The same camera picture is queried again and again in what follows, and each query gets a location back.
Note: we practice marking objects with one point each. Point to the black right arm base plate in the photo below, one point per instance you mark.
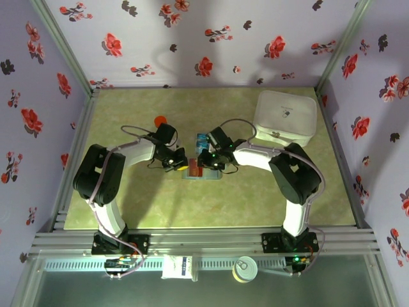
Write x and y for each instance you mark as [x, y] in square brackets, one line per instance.
[271, 243]

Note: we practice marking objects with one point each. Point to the small black controller board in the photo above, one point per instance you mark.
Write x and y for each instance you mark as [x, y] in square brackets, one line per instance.
[297, 260]
[118, 263]

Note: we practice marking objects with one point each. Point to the aluminium frame rail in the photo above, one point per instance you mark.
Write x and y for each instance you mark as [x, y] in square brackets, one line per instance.
[207, 238]

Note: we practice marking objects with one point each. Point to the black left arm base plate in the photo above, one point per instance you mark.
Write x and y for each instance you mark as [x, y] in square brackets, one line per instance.
[140, 243]

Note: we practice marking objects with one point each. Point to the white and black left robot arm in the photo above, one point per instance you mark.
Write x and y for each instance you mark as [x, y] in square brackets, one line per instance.
[137, 153]

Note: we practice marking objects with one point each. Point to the white plastic storage box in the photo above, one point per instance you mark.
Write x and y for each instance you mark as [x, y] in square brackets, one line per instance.
[287, 108]

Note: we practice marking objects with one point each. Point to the tin can with pull tab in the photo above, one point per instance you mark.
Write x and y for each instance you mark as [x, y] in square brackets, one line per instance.
[245, 270]

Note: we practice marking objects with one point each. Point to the white paper packet blue print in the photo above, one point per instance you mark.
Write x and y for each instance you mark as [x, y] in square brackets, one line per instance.
[174, 267]

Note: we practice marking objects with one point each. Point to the orange-lid pill bottle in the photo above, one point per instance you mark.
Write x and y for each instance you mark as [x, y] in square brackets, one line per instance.
[160, 120]

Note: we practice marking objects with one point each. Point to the red credit card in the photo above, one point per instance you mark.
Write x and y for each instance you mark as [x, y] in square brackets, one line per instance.
[195, 171]

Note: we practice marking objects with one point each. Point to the aluminium corner post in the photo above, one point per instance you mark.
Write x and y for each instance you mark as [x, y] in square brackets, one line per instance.
[342, 48]
[66, 48]

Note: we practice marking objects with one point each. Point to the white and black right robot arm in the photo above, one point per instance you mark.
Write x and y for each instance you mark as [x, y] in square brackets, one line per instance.
[255, 156]

